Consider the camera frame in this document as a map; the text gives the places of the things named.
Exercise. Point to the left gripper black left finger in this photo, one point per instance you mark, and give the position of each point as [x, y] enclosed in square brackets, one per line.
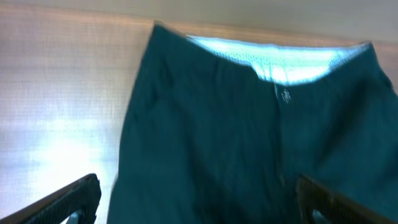
[74, 203]

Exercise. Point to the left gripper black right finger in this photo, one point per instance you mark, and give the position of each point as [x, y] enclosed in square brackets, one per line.
[335, 208]

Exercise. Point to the black shorts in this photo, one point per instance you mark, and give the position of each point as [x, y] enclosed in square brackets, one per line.
[220, 133]

